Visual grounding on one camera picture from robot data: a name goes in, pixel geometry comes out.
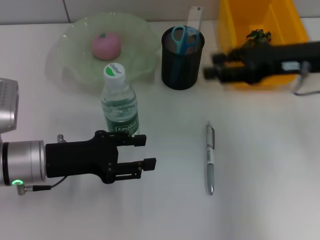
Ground grey right arm cable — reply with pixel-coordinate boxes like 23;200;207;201
291;61;320;96

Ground grey clear ballpoint pen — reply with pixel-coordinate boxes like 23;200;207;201
205;121;216;196

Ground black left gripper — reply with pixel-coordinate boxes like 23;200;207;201
45;129;158;186

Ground black mesh pen holder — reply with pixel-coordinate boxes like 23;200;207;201
160;24;206;91

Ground blue handled scissors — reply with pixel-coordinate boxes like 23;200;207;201
171;24;201;87

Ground yellow plastic bin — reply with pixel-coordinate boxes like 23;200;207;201
216;0;310;90

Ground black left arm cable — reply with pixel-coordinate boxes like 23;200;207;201
16;176;67;196

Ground clear plastic ruler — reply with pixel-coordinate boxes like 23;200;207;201
186;6;205;35

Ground pink toy peach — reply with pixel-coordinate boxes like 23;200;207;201
90;32;122;61

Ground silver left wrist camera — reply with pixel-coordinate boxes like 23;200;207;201
0;77;20;136

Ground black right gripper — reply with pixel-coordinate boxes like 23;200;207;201
203;40;320;86

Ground pale green glass fruit plate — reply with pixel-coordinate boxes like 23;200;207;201
46;12;161;97

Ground clear green-label water bottle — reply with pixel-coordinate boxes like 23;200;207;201
100;62;140;137

